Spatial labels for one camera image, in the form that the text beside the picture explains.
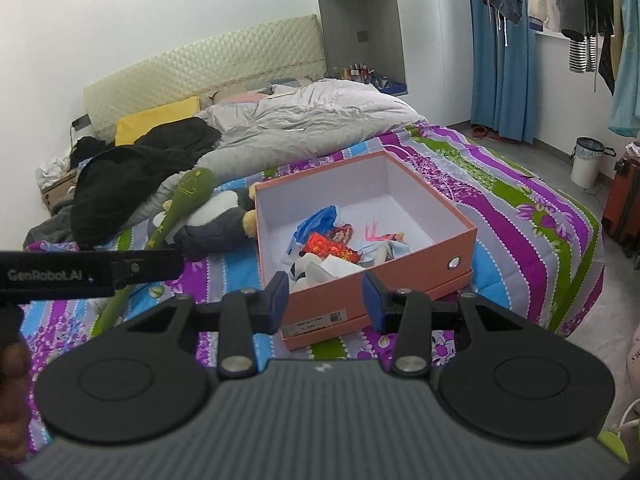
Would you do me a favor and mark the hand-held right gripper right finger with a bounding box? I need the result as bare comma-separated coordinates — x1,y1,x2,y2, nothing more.
361,271,528,380

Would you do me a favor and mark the blue and white packet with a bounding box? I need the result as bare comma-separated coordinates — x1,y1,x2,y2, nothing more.
292,205,341,243

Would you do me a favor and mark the yellow pillow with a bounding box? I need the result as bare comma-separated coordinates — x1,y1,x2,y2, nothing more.
115,95,201,147

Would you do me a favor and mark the blue storage box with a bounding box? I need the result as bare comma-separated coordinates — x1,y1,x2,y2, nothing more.
372,74,409,97

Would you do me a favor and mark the person's left hand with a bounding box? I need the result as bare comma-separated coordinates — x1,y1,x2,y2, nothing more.
0,332,32,456

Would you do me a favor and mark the pink pillow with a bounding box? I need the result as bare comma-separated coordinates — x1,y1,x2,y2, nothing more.
212,89,273,109

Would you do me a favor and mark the black jacket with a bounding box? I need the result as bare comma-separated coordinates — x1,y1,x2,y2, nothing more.
70,117,223,252

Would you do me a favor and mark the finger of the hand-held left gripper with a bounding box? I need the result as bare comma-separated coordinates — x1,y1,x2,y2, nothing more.
112,249,185,291

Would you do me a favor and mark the red foil wrapper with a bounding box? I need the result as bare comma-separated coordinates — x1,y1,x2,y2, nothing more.
306,232,358,263

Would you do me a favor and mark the row of cosmetic bottles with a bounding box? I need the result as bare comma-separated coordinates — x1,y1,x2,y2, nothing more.
340,62,376,81

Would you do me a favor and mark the dark grey blanket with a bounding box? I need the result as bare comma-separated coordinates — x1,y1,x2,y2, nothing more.
22,195,78,251

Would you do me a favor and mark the red suitcase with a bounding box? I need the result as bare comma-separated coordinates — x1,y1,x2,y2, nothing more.
600,147,640,260

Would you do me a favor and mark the white trash bin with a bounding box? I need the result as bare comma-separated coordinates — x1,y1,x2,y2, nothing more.
570,136,617,190

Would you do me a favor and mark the white cloth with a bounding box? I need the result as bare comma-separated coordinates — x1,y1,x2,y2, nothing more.
36,152,73,186

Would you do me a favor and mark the striped floral bedsheet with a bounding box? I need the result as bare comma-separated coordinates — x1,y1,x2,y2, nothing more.
20,122,606,456

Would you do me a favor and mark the quilted beige headboard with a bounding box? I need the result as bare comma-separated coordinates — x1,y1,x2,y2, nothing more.
82,14,328,146

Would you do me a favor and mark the small panda plush toy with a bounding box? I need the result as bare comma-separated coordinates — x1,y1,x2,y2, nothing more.
287,252,326,291

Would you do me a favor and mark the grey penguin plush toy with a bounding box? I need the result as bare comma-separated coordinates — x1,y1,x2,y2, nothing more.
152,182,261,262

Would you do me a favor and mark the brown cardboard box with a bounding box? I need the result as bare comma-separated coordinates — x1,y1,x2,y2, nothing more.
41,167,81,211

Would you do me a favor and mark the white tissue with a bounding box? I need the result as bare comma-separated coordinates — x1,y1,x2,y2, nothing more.
320,255,366,281

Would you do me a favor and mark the grey wardrobe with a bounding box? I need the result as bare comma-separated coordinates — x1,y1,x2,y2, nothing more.
310,0,473,126

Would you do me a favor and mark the black bag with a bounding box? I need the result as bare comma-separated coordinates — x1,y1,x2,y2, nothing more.
70,135,116,168

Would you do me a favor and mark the orange cardboard box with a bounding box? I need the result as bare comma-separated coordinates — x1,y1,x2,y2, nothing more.
249,149,478,352

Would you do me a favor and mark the grey duvet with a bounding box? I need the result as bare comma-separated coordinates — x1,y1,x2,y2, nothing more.
117,79,428,231

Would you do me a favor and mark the blue curtain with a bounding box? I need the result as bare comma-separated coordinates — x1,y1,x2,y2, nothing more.
467,0,538,143

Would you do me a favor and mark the green plush spoon toy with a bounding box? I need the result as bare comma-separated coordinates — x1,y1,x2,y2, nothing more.
90,167,219,338

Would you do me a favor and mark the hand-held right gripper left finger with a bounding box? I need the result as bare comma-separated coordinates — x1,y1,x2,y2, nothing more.
122,272,292,382

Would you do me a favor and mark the grey coat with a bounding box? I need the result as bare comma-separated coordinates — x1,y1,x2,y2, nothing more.
557,0,598,75

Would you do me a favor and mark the light green plastic object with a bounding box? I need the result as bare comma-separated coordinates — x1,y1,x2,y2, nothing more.
597,430,632,480

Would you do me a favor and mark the black garment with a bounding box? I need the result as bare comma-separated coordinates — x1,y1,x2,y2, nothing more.
582,0,617,96

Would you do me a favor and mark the pink feather toy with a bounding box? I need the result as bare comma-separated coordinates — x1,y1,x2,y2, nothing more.
365,217,406,244

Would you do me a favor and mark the wall charger with cable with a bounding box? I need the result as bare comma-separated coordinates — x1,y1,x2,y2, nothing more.
69,114,94,143

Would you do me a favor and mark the teal garment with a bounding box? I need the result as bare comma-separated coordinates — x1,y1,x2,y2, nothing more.
607,0,640,138

